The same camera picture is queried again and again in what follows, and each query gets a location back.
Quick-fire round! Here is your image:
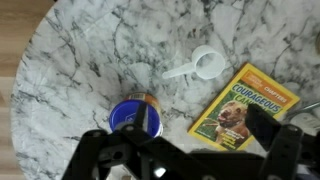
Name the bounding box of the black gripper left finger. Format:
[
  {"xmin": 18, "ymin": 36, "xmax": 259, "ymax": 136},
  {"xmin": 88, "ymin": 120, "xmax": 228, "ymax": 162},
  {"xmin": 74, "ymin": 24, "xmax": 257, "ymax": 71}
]
[{"xmin": 133, "ymin": 101, "xmax": 149, "ymax": 130}]

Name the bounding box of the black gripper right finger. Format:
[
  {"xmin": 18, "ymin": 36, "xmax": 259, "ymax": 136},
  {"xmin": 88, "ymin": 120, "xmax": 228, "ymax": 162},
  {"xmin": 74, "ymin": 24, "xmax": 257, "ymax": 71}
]
[{"xmin": 245, "ymin": 103, "xmax": 283, "ymax": 152}]

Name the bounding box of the blue lidded tin can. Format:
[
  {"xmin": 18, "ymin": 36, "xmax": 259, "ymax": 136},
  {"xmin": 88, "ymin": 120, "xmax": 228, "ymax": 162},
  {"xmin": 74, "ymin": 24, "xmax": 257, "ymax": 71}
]
[{"xmin": 108, "ymin": 92, "xmax": 164, "ymax": 138}]

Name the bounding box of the translucent plastic measuring spoon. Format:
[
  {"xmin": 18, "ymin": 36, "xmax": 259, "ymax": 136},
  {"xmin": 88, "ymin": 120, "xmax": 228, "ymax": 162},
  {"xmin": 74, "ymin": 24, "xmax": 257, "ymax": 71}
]
[{"xmin": 161, "ymin": 44, "xmax": 227, "ymax": 81}]

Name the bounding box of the yellow dog picture book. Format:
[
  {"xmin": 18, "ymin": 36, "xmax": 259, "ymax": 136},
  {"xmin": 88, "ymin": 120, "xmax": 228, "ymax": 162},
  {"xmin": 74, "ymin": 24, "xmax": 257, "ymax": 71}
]
[{"xmin": 187, "ymin": 62, "xmax": 301, "ymax": 152}]

